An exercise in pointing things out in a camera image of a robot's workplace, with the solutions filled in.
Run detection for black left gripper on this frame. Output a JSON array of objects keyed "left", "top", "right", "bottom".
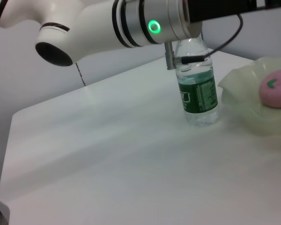
[{"left": 186, "top": 0, "right": 281, "bottom": 24}]

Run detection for clear green-label water bottle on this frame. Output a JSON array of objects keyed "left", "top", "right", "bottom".
[{"left": 174, "top": 36, "right": 220, "bottom": 127}]

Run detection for pink peach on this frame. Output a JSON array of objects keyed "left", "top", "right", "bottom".
[{"left": 259, "top": 69, "right": 281, "bottom": 110}]

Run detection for translucent green fruit plate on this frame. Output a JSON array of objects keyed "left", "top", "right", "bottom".
[{"left": 217, "top": 55, "right": 281, "bottom": 148}]

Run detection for black white striped strip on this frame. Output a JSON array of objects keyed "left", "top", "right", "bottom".
[{"left": 75, "top": 62, "right": 87, "bottom": 87}]

